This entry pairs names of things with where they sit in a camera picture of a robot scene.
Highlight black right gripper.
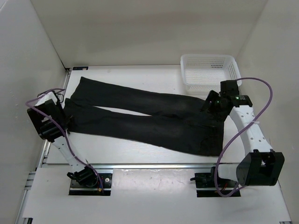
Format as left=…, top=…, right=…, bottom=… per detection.
left=200, top=90, right=228, bottom=122

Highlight aluminium rail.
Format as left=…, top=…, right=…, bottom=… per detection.
left=15, top=67, right=72, bottom=224
left=93, top=163, right=246, bottom=171

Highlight black corner bracket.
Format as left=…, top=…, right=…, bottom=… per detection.
left=72, top=66, right=89, bottom=70

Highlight black trousers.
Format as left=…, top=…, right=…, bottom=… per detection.
left=64, top=77, right=224, bottom=156

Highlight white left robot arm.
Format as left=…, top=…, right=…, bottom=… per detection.
left=25, top=88, right=100, bottom=188

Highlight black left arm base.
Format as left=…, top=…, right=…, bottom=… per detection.
left=67, top=172, right=113, bottom=196

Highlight aluminium front rail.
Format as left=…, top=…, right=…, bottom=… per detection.
left=93, top=163, right=246, bottom=171

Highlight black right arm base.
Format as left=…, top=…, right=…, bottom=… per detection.
left=190, top=167, right=236, bottom=198

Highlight white front cover board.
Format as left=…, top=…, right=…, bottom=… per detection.
left=23, top=168, right=291, bottom=224

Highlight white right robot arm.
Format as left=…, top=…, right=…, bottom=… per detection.
left=202, top=80, right=285, bottom=187

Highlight white perforated plastic basket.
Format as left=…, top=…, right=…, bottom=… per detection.
left=180, top=54, right=241, bottom=95

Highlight aluminium left side rail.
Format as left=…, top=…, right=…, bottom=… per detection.
left=15, top=67, right=72, bottom=224

